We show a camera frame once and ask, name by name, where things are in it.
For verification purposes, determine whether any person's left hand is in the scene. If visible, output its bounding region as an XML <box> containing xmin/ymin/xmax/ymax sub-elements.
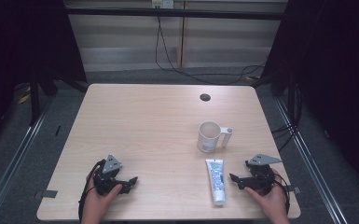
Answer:
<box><xmin>80</xmin><ymin>169</ymin><xmax>123</xmax><ymax>224</ymax></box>

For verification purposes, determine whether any white wall power outlet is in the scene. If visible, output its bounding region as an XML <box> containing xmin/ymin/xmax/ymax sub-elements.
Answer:
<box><xmin>151</xmin><ymin>0</ymin><xmax>175</xmax><ymax>9</ymax></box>

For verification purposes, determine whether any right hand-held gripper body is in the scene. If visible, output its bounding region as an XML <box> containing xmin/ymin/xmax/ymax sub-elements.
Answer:
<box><xmin>243</xmin><ymin>153</ymin><xmax>283</xmax><ymax>196</ymax></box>

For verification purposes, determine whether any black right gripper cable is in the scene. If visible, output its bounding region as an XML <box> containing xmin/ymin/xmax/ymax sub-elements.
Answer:
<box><xmin>271</xmin><ymin>172</ymin><xmax>292</xmax><ymax>217</ymax></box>

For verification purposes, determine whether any black horizontal frame bar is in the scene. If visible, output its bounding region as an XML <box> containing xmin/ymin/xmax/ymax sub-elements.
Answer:
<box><xmin>64</xmin><ymin>7</ymin><xmax>289</xmax><ymax>21</ymax></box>

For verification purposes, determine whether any white cup with handle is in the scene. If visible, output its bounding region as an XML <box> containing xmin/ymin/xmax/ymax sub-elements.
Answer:
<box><xmin>196</xmin><ymin>120</ymin><xmax>234</xmax><ymax>154</ymax></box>

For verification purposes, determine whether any dark curtain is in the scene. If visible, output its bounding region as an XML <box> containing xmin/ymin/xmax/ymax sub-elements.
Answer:
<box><xmin>262</xmin><ymin>0</ymin><xmax>359</xmax><ymax>200</ymax></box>

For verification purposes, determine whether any metal floor rail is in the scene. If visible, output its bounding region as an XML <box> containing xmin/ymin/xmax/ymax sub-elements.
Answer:
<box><xmin>0</xmin><ymin>101</ymin><xmax>54</xmax><ymax>224</ymax></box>
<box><xmin>274</xmin><ymin>97</ymin><xmax>347</xmax><ymax>224</ymax></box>

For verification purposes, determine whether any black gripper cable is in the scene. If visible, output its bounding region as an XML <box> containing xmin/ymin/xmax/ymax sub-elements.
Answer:
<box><xmin>77</xmin><ymin>159</ymin><xmax>107</xmax><ymax>224</ymax></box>
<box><xmin>271</xmin><ymin>172</ymin><xmax>292</xmax><ymax>217</ymax></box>

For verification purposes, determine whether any person's right hand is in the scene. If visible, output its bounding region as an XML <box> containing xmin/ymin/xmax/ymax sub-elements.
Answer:
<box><xmin>243</xmin><ymin>169</ymin><xmax>291</xmax><ymax>224</ymax></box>

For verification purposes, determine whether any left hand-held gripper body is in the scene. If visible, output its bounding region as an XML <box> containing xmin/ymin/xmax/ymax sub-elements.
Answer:
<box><xmin>92</xmin><ymin>154</ymin><xmax>131</xmax><ymax>197</ymax></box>

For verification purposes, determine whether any yellow floor tape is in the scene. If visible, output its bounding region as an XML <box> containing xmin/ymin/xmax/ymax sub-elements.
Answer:
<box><xmin>17</xmin><ymin>86</ymin><xmax>32</xmax><ymax>105</ymax></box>

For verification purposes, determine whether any black metal stand leg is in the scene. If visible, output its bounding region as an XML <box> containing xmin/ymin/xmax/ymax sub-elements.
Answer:
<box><xmin>28</xmin><ymin>70</ymin><xmax>42</xmax><ymax>127</ymax></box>

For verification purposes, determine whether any bundle of black floor cables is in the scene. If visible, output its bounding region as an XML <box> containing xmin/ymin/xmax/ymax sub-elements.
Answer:
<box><xmin>270</xmin><ymin>82</ymin><xmax>304</xmax><ymax>154</ymax></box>

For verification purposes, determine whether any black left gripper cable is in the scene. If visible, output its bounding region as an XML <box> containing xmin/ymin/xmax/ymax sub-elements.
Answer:
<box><xmin>77</xmin><ymin>159</ymin><xmax>107</xmax><ymax>224</ymax></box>

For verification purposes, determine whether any long black wall cable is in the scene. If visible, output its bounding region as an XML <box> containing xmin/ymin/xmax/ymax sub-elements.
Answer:
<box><xmin>154</xmin><ymin>15</ymin><xmax>267</xmax><ymax>86</ymax></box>

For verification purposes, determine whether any white blue toothpaste tube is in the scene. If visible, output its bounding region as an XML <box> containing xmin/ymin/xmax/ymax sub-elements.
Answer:
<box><xmin>204</xmin><ymin>158</ymin><xmax>227</xmax><ymax>207</ymax></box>

